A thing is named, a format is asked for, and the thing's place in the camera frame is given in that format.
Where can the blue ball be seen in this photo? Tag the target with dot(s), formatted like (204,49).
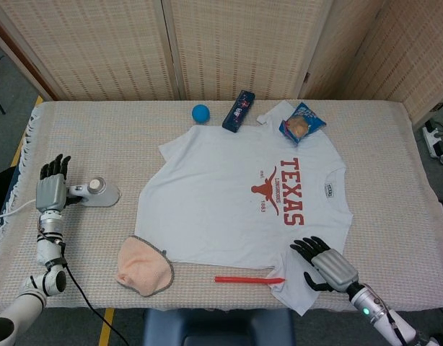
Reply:
(201,114)

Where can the white Texas print t-shirt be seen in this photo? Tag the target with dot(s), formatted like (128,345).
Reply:
(214,202)

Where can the red plastic stick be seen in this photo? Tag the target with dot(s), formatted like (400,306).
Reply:
(243,279)

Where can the blue snack packet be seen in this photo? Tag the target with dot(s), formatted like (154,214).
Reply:
(297,126)

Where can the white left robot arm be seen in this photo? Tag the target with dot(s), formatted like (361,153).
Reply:
(48,252)

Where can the beige woven tablecloth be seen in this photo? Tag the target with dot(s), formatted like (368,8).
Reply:
(99,144)

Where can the white handheld device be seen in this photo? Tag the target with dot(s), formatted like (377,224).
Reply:
(106,196)

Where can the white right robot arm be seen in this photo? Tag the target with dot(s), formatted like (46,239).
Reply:
(373,306)

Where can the white power strip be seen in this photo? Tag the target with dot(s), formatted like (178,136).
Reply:
(435,138)

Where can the peach towel with checkered trim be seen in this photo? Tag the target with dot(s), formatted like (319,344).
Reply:
(142,268)

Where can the woven folding screen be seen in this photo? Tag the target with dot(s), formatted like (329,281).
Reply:
(99,47)

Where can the grey black right robot hand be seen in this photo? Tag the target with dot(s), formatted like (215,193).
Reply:
(331,266)

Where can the blue padded seat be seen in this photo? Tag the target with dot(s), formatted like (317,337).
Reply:
(218,328)

